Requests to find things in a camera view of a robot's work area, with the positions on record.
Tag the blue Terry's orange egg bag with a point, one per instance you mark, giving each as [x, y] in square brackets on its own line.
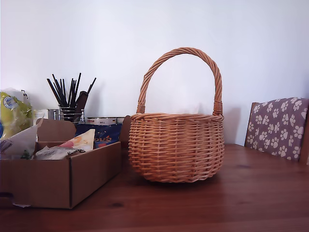
[106, 135]

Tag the red and yellow egg bag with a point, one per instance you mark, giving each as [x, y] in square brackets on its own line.
[82, 140]

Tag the white egg bag black script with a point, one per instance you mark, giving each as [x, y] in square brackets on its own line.
[53, 153]

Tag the white egg bag green print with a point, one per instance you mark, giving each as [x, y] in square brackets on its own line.
[19, 142]

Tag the brown cardboard box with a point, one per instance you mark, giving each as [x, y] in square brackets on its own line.
[48, 183]

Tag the can with red label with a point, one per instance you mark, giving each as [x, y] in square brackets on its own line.
[97, 120]

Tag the thin black stick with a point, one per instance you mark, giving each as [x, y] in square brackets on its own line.
[70, 91]
[64, 91]
[91, 85]
[77, 87]
[58, 90]
[53, 92]

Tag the white printed carton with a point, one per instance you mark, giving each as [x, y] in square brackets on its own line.
[41, 114]

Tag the yellow-green plastic bag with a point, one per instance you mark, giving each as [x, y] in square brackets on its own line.
[14, 113]

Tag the blue plastic lid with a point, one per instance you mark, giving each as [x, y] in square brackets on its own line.
[1, 129]

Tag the white paper leaflet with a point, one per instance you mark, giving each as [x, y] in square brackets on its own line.
[21, 205]

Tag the chrome metal bracket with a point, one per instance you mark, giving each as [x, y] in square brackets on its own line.
[53, 114]

